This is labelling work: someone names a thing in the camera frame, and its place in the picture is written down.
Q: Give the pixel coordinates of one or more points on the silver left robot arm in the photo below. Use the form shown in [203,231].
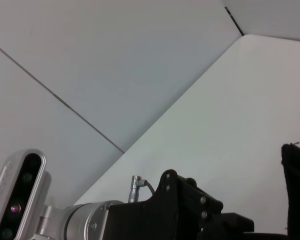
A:
[90,220]

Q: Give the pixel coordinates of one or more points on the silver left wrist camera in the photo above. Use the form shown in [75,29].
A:
[20,195]

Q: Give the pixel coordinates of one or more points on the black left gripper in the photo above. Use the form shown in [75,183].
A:
[150,220]

